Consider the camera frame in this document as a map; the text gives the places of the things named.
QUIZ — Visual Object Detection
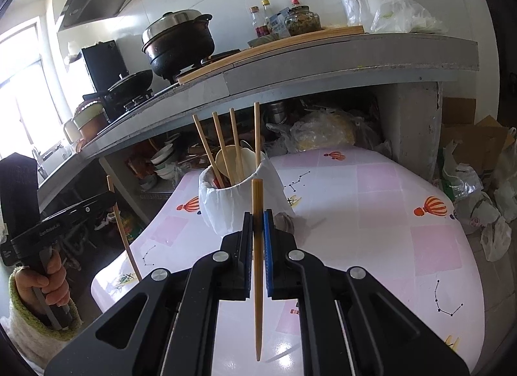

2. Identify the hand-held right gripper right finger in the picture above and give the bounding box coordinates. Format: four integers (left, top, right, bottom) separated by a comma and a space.
264, 210, 471, 376

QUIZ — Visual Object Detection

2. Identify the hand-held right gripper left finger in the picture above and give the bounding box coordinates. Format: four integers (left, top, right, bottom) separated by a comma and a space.
44, 211, 254, 376

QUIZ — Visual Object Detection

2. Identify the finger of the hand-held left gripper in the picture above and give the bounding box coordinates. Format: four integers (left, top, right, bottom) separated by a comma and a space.
38, 191, 118, 236

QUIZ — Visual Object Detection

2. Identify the round white ceramic spoon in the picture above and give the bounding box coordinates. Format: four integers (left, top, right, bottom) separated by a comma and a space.
215, 144, 244, 183

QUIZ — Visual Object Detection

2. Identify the person's left forearm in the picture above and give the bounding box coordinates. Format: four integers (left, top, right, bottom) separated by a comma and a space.
0, 275, 83, 371

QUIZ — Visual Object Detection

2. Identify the person's left hand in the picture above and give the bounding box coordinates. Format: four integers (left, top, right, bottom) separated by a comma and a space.
16, 254, 72, 308

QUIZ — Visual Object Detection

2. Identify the cream kettle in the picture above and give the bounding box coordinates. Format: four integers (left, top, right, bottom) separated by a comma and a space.
62, 117, 80, 143

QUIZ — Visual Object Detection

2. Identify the stack of ceramic bowls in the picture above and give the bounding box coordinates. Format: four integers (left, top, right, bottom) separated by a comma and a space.
151, 142, 179, 182

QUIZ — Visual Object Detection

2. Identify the gas stove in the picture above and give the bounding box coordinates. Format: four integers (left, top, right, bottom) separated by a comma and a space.
82, 50, 243, 114

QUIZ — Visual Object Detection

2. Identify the black wok with lid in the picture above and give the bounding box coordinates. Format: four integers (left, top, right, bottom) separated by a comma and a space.
106, 70, 155, 97

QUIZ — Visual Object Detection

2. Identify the bag of yellow food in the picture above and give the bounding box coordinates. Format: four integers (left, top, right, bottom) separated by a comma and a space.
290, 110, 359, 153

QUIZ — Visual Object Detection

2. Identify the tall black box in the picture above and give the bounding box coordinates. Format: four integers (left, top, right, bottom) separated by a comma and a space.
81, 39, 127, 93

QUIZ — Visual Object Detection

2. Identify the black cooking pot steel lid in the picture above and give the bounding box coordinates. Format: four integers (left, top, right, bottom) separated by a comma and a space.
141, 9, 215, 79

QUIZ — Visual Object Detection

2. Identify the pile of plastic bags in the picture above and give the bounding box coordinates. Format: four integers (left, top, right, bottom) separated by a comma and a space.
439, 126, 517, 263

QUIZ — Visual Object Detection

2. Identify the wooden cutting board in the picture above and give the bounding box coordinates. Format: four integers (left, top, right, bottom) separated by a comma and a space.
177, 24, 365, 86

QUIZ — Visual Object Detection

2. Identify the cardboard box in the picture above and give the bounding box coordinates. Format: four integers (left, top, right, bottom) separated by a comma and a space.
437, 97, 514, 185

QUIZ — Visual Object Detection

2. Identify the blue packet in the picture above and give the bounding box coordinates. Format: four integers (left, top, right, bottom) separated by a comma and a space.
268, 12, 290, 34

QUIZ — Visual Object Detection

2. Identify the red sauce glass bottle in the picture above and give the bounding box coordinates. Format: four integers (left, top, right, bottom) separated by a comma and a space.
249, 6, 263, 37

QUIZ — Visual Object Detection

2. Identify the small clear plastic bag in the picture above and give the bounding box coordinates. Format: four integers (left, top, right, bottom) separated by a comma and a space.
343, 0, 363, 26

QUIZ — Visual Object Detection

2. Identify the large clear plastic bag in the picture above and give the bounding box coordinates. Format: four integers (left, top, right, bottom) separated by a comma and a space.
370, 0, 450, 35

